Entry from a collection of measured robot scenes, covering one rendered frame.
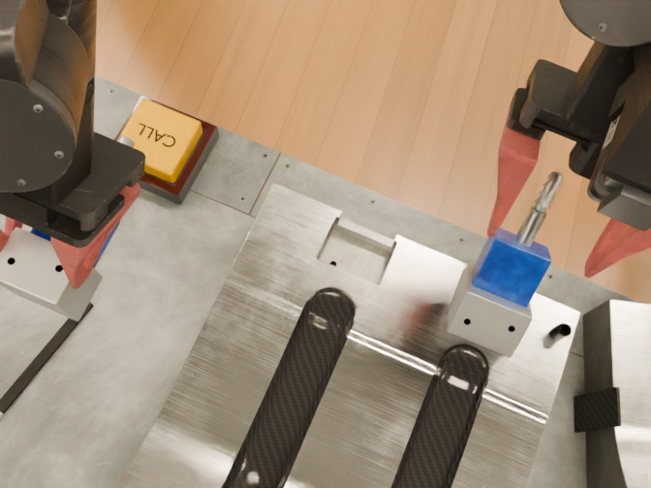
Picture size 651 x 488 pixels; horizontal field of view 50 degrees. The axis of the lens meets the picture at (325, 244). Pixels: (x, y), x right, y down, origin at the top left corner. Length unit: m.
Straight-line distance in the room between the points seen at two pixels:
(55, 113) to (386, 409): 0.33
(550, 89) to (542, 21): 0.43
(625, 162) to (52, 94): 0.22
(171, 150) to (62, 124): 0.35
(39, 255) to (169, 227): 0.19
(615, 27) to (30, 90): 0.22
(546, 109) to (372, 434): 0.27
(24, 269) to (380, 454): 0.27
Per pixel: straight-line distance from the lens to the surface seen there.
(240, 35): 0.75
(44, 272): 0.48
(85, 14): 0.36
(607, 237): 0.45
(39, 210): 0.41
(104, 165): 0.42
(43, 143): 0.30
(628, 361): 0.62
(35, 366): 0.64
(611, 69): 0.36
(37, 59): 0.30
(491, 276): 0.51
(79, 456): 0.62
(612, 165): 0.30
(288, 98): 0.71
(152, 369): 0.62
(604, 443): 0.62
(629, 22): 0.29
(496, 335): 0.52
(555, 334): 0.55
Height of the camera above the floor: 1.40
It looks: 70 degrees down
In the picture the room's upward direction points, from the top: 11 degrees clockwise
